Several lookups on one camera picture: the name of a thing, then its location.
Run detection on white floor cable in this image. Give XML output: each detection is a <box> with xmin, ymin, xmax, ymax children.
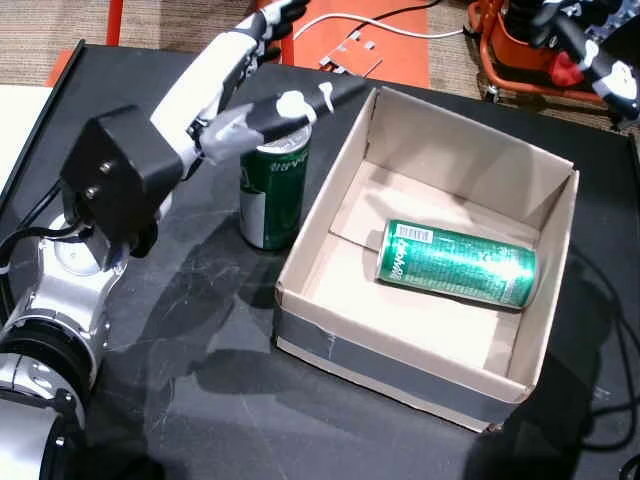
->
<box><xmin>293</xmin><ymin>13</ymin><xmax>466</xmax><ymax>42</ymax></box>

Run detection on white board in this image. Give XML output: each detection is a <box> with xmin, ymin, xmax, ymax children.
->
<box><xmin>0</xmin><ymin>85</ymin><xmax>54</xmax><ymax>194</ymax></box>

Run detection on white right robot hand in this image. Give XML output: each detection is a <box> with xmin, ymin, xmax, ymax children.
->
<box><xmin>529</xmin><ymin>0</ymin><xmax>640</xmax><ymax>121</ymax></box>

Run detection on red knobbly toy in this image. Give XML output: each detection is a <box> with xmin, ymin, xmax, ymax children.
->
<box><xmin>552</xmin><ymin>52</ymin><xmax>586</xmax><ymax>87</ymax></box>

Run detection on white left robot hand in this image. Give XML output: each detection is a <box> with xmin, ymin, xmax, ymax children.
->
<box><xmin>149</xmin><ymin>0</ymin><xmax>371</xmax><ymax>181</ymax></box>

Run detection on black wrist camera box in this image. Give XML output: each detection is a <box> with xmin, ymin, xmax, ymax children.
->
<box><xmin>59</xmin><ymin>105</ymin><xmax>181</xmax><ymax>259</ymax></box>

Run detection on small orange floor sheet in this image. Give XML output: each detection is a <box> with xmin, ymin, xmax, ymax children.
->
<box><xmin>47</xmin><ymin>49</ymin><xmax>76</xmax><ymax>87</ymax></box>

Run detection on green can with white label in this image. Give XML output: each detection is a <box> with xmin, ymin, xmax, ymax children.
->
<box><xmin>238</xmin><ymin>124</ymin><xmax>314</xmax><ymax>251</ymax></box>

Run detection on orange metal cart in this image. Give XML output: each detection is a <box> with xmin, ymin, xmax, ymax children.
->
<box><xmin>467</xmin><ymin>0</ymin><xmax>640</xmax><ymax>131</ymax></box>

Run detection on open cardboard box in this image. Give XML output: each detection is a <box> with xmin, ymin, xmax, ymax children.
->
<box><xmin>272</xmin><ymin>85</ymin><xmax>581</xmax><ymax>434</ymax></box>

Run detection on orange metal stand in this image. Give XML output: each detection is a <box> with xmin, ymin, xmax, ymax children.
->
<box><xmin>279</xmin><ymin>0</ymin><xmax>432</xmax><ymax>90</ymax></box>

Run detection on small orange board grey tabs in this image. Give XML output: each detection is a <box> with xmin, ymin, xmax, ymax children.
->
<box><xmin>319</xmin><ymin>30</ymin><xmax>384</xmax><ymax>77</ymax></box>

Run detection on black floor cable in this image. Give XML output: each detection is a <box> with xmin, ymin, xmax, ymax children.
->
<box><xmin>372</xmin><ymin>0</ymin><xmax>444</xmax><ymax>22</ymax></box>

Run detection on green can with barcode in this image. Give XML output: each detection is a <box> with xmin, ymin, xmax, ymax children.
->
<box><xmin>374</xmin><ymin>218</ymin><xmax>539</xmax><ymax>311</ymax></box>

